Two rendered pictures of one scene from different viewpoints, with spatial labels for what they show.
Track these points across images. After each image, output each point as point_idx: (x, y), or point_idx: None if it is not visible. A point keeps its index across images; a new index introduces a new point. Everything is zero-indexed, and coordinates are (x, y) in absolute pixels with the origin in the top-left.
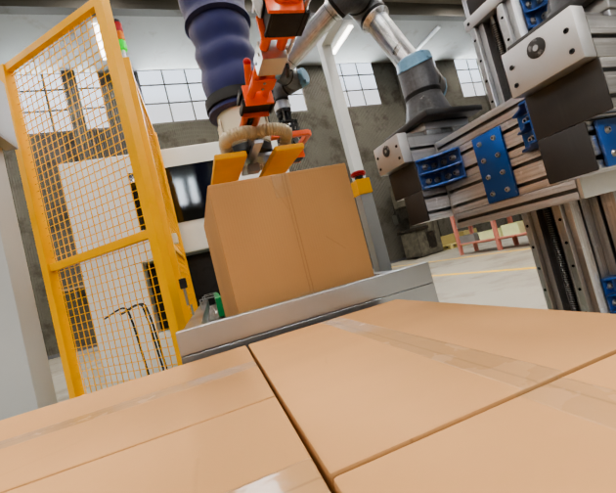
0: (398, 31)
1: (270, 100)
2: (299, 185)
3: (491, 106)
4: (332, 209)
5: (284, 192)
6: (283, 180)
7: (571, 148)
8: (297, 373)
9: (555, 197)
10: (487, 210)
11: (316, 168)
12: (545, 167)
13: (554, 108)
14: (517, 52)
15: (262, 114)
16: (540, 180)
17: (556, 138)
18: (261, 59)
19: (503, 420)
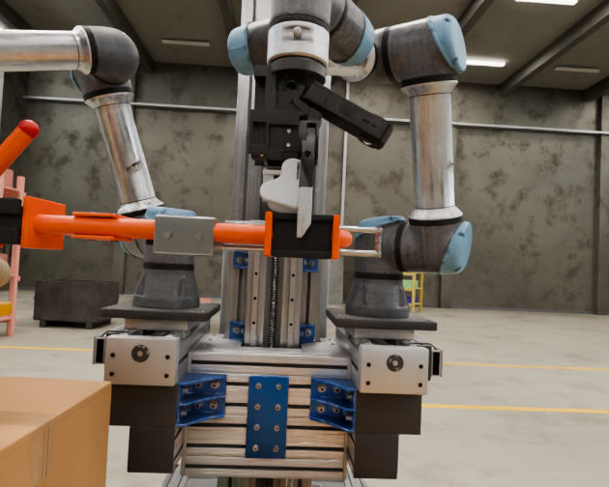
0: (140, 144)
1: (59, 243)
2: (63, 444)
3: (250, 327)
4: (86, 483)
5: (41, 469)
6: (45, 439)
7: (382, 452)
8: None
9: (316, 468)
10: (238, 464)
11: (86, 400)
12: (354, 461)
13: (380, 412)
14: (378, 355)
15: None
16: (306, 446)
17: (373, 439)
18: (209, 252)
19: None
